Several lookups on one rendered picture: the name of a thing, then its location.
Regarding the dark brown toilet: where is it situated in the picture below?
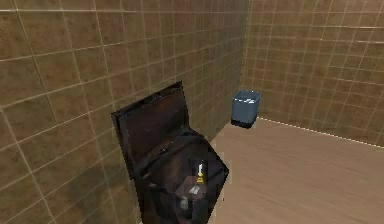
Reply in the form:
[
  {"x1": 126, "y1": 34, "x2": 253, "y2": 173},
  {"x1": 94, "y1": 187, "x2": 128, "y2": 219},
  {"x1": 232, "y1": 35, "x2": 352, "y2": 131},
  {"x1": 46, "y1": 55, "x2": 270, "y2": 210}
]
[{"x1": 111, "y1": 80, "x2": 230, "y2": 224}]

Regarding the blue waste bin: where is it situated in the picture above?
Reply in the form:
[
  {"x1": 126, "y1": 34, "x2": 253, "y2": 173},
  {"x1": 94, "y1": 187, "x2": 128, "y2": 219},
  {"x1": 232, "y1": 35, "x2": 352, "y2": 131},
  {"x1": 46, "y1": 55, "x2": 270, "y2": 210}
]
[{"x1": 230, "y1": 89, "x2": 262, "y2": 130}]

